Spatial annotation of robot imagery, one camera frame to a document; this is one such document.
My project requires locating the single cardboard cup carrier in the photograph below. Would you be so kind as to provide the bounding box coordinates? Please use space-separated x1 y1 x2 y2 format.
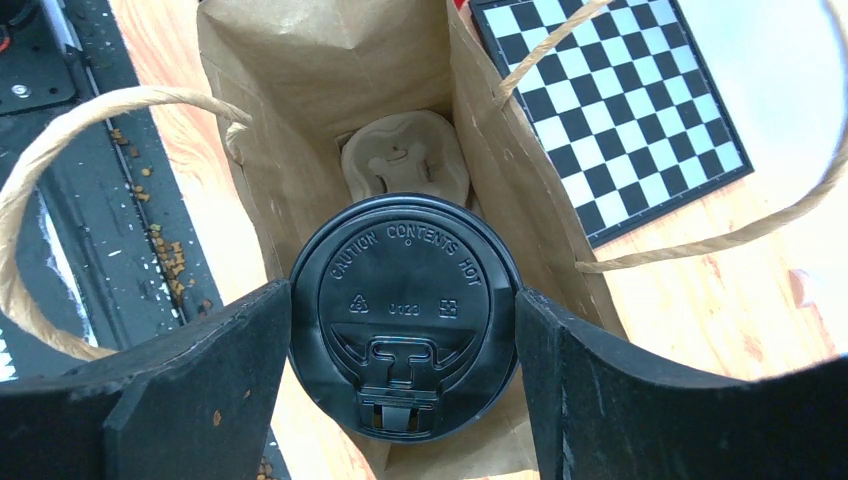
340 110 471 206

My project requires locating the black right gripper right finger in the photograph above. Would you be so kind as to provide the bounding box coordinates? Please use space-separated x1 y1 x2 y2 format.
516 289 847 479

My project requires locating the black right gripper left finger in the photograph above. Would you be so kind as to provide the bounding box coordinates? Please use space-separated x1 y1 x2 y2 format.
1 279 291 479

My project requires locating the black white chessboard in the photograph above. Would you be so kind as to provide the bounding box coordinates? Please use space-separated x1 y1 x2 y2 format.
468 0 755 250

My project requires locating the green paper bag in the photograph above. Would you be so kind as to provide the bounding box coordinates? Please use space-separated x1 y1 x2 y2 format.
0 0 848 480

